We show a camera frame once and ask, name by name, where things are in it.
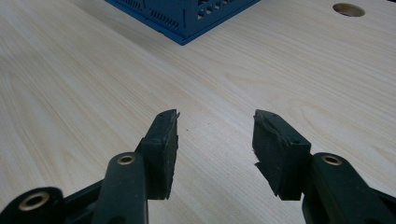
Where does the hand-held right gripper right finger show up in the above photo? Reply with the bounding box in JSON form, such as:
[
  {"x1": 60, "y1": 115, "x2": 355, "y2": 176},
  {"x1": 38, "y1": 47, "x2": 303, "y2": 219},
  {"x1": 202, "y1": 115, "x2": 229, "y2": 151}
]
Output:
[{"x1": 251, "y1": 108, "x2": 312, "y2": 200}]

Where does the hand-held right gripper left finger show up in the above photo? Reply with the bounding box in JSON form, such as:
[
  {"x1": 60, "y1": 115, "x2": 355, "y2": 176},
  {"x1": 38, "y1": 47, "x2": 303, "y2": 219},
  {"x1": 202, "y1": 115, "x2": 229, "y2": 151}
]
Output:
[{"x1": 135, "y1": 108, "x2": 181, "y2": 201}]

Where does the blue plastic file rack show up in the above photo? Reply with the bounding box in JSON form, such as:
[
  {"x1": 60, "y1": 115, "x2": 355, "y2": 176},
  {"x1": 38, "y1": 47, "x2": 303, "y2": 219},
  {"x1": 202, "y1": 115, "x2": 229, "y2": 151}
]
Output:
[{"x1": 104, "y1": 0, "x2": 262, "y2": 47}]

